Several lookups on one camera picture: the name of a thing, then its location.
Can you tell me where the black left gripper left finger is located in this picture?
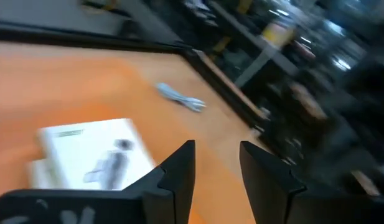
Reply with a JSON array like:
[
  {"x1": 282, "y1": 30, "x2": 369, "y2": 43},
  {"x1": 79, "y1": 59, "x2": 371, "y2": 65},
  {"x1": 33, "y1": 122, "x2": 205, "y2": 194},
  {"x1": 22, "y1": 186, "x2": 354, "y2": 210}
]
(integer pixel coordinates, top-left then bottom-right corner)
[{"x1": 0, "y1": 139, "x2": 196, "y2": 224}]

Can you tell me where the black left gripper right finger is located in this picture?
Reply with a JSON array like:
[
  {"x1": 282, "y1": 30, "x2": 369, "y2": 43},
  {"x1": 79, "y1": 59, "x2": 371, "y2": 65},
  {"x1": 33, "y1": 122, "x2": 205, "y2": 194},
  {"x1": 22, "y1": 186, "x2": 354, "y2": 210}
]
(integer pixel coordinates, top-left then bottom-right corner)
[{"x1": 240, "y1": 141, "x2": 384, "y2": 224}]

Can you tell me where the black metal table frame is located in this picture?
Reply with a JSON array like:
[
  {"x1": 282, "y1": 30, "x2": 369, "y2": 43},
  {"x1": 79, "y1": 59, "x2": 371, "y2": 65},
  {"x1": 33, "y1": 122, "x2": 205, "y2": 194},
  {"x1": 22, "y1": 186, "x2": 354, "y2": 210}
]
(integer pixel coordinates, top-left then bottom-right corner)
[{"x1": 0, "y1": 18, "x2": 272, "y2": 130}]

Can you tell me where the white product box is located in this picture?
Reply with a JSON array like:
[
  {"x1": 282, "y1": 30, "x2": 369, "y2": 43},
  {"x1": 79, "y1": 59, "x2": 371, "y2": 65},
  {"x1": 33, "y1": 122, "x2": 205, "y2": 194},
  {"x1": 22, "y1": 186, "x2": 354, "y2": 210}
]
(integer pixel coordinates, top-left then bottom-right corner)
[
  {"x1": 26, "y1": 157, "x2": 57, "y2": 190},
  {"x1": 37, "y1": 117, "x2": 156, "y2": 191}
]

